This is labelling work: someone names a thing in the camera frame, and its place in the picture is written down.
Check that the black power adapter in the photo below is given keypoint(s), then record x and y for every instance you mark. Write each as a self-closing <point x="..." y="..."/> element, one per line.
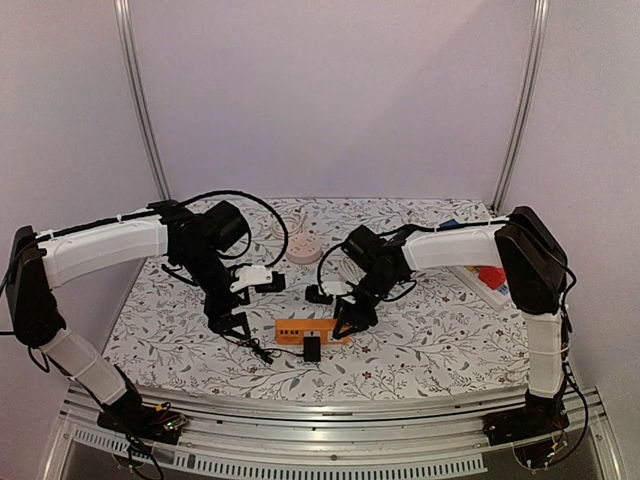
<point x="312" y="349"/>

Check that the blue cube socket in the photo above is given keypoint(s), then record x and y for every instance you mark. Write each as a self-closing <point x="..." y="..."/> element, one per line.
<point x="450" y="225"/>

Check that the left aluminium post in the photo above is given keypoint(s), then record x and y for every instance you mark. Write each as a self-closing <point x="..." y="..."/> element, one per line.
<point x="133" y="71"/>

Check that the floral table mat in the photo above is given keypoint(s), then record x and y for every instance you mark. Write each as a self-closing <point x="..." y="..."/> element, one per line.
<point x="434" y="337"/>

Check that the orange power strip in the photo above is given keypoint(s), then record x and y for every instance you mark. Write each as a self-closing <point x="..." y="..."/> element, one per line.
<point x="292" y="332"/>

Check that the aluminium front rail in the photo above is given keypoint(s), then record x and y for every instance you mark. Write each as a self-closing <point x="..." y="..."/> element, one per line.
<point x="236" y="438"/>

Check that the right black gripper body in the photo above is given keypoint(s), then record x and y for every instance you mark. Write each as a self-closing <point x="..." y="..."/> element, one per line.
<point x="357" y="304"/>

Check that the white power strip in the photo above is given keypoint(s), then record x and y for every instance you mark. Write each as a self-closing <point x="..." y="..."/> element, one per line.
<point x="497" y="299"/>

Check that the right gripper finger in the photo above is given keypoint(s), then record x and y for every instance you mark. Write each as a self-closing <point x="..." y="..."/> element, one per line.
<point x="349" y="323"/>
<point x="340" y="312"/>

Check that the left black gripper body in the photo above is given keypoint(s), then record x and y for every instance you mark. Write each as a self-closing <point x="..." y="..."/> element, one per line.
<point x="214" y="306"/>

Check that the right aluminium post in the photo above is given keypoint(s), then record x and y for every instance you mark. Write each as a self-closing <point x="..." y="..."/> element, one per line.
<point x="527" y="91"/>

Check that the red cube socket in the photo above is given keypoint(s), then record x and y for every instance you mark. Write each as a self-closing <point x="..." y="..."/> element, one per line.
<point x="492" y="277"/>

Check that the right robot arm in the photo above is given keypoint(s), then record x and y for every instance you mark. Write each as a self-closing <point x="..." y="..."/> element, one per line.
<point x="514" y="258"/>

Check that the pink round socket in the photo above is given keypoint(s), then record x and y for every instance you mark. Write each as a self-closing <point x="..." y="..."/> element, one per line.
<point x="304" y="250"/>

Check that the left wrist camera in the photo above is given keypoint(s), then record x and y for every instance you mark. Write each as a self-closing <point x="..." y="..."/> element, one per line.
<point x="262" y="278"/>

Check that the aluminium post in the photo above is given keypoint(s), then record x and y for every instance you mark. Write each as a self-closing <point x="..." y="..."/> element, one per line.
<point x="133" y="71"/>
<point x="527" y="91"/>

